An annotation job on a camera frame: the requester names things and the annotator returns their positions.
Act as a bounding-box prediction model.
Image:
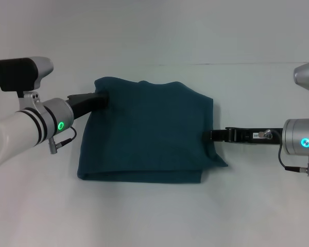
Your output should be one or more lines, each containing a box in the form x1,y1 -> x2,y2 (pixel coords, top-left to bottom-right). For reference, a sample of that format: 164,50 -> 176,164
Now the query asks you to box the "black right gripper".
202,126 -> 286,146

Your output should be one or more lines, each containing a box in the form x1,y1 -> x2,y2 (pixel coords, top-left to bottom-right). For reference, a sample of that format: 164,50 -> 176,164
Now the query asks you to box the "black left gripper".
66,92 -> 110,122

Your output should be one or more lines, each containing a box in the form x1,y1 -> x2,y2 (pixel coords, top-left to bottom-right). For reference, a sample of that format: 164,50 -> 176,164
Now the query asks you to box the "blue shirt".
76,75 -> 230,184

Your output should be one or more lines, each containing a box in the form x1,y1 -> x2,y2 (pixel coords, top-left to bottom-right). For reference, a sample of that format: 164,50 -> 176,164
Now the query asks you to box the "black cable with silver plug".
277,146 -> 309,178
48,127 -> 78,155

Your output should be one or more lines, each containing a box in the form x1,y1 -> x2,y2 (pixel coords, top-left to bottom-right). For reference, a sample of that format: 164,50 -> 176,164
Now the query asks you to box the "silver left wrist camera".
0,56 -> 54,112

